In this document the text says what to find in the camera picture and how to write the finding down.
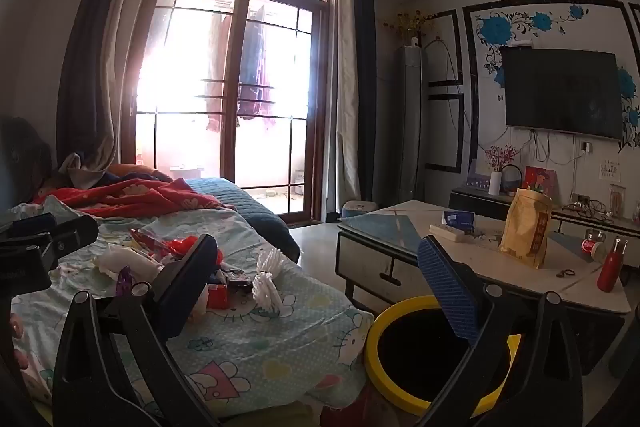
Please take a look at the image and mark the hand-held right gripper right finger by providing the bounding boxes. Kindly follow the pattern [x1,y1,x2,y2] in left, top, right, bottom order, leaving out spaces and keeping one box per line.
[415,235,585,427]

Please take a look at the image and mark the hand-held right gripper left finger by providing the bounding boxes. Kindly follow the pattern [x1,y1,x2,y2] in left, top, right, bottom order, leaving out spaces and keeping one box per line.
[52,234,221,427]

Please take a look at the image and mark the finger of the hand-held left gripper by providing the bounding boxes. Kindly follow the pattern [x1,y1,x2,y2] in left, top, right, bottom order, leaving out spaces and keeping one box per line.
[10,213,58,238]
[50,215,99,258]

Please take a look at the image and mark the red snack packet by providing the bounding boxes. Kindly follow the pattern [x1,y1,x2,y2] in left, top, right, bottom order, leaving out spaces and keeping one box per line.
[207,284,231,310]

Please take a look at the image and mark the red plastic bag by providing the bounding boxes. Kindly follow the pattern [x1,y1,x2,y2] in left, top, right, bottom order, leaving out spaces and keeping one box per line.
[162,234,202,269]

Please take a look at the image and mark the black wrapper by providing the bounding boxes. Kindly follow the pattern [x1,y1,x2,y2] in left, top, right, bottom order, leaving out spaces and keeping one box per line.
[222,264,256,293]

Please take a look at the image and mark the white tissue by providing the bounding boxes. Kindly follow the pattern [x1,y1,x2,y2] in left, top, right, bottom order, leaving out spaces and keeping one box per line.
[92,244,163,283]

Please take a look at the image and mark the clear wrapper with red print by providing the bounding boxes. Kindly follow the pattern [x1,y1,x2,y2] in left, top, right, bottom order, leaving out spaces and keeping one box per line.
[129,228,166,254]

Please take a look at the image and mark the purple wrapper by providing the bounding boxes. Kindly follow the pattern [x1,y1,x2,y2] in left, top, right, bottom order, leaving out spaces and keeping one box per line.
[116,267,135,299]

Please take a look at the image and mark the white string bundle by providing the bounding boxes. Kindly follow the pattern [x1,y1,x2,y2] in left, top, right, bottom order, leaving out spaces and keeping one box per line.
[250,248,286,312]

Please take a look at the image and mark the black bin with yellow rim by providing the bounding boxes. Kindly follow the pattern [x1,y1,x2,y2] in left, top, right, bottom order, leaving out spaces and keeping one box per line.
[364,296,522,427]

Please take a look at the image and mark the person's left hand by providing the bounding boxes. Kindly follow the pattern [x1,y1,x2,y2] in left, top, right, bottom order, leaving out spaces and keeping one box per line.
[9,312,32,374]

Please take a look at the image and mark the white power strip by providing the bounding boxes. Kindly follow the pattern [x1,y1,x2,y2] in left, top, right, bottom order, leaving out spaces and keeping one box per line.
[430,223,467,239]

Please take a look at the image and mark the red floral blanket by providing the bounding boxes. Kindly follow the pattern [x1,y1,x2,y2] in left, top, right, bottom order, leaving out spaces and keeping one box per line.
[32,179,236,218]

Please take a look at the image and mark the grey cloth heap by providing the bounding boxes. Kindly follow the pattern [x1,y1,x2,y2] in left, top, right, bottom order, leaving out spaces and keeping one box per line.
[57,152,121,188]

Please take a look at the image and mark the blue tissue pack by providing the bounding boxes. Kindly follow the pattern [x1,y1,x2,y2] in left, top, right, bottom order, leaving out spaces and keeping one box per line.
[442,210,475,229]

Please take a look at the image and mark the coffee table with drawers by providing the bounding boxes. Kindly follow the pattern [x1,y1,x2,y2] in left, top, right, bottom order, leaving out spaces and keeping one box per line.
[336,199,632,348]

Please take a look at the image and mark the cartoon cat printed blanket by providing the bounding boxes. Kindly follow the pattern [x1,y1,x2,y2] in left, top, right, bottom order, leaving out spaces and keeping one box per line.
[0,202,376,408]

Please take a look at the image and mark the orange pillow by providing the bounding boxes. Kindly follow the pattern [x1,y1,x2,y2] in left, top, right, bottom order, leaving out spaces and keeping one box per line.
[107,163,173,182]

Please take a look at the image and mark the television cabinet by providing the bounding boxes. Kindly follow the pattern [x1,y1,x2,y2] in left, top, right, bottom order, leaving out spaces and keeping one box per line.
[449,187,640,253]

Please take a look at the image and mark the yellow paper bag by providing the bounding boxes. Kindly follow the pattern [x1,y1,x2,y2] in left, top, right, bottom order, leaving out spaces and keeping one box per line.
[499,188,553,270]

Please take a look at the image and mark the teal quilted sofa cover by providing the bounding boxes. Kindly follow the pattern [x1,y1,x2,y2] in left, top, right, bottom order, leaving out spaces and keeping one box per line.
[185,177,301,258]

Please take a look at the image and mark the beige curtain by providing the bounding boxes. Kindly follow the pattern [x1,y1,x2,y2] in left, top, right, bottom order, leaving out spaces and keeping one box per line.
[334,0,362,208]
[60,0,156,188]

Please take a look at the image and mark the white and blue stool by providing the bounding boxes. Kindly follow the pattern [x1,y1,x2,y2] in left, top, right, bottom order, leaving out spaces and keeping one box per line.
[341,201,378,223]

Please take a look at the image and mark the round black-framed ornament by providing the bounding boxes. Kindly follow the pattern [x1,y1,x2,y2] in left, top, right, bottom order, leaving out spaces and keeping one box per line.
[500,164,523,196]

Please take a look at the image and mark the red picture box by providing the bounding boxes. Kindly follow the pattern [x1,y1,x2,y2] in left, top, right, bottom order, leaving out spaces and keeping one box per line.
[522,167,557,198]

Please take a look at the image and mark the red artificial flowers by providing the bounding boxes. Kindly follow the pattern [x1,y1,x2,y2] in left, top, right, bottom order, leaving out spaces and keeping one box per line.
[484,144,521,172]

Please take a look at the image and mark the red-labelled jar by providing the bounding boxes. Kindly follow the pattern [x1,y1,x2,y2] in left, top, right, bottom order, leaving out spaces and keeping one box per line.
[580,229,608,264]

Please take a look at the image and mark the red thermos bottle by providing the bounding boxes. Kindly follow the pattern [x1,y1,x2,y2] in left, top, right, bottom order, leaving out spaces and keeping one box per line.
[597,238,630,293]

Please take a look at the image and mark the standing air conditioner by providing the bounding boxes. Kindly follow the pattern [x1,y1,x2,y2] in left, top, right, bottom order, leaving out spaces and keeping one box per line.
[395,38,425,202]

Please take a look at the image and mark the brown-framed balcony door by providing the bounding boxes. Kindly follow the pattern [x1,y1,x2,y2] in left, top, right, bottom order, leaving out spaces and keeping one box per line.
[116,0,335,224]

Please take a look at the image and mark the hanging pink garment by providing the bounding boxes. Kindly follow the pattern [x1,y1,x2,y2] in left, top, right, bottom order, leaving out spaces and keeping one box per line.
[202,9,226,132]

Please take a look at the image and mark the hanging purple garment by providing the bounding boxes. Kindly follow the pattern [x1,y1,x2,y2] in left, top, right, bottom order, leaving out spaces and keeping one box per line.
[237,4,276,130]

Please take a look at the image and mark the yellow artificial flowers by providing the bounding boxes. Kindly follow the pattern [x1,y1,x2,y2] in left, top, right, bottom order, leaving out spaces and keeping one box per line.
[384,9,438,45]

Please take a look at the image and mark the tangle of cables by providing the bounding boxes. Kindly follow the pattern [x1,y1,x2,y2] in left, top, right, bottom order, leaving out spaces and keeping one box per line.
[562,202,613,220]

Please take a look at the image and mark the wall-mounted television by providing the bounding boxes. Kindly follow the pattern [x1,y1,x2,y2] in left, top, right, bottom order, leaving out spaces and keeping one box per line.
[500,46,623,142]

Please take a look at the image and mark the blue flower wall decal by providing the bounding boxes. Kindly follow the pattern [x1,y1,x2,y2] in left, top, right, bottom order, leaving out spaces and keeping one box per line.
[475,3,640,148]

